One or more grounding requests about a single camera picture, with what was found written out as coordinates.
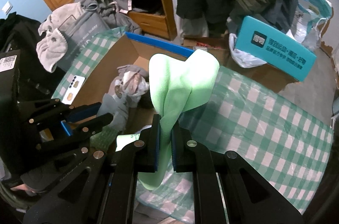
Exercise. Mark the grey tote bag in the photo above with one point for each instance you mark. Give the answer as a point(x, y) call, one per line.
point(79, 34)

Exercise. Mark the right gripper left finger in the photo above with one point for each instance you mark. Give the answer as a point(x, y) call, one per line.
point(91, 186)

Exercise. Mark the left hand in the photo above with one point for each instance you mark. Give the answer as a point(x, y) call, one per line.
point(22, 187)

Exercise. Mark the teal shoe box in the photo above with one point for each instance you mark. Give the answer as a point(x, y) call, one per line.
point(274, 47)

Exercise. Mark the blue-edged cardboard box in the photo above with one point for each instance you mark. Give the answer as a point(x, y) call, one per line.
point(129, 49)

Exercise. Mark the white patterned cloth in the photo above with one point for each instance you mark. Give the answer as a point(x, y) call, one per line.
point(132, 84)

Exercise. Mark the grey fleece cloth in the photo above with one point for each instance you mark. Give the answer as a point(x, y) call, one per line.
point(133, 68)

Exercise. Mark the light green cloth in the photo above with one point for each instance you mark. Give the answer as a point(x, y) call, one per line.
point(177, 86)

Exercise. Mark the white plastic bag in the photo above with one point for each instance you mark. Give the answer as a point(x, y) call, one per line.
point(243, 59)

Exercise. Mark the green sparkly scrubbing cloth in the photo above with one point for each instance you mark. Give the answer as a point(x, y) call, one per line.
point(104, 139)

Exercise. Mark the blue patterned plastic bag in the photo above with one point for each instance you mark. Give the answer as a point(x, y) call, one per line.
point(310, 19)

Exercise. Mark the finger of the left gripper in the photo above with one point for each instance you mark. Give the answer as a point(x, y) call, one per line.
point(74, 114)
point(77, 135)

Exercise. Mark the grey sock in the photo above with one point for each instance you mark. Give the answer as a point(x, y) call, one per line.
point(118, 107)

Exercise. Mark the light grey towel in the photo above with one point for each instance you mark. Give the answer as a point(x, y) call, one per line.
point(53, 46)

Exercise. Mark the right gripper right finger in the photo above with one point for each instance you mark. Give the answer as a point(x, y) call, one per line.
point(226, 188)

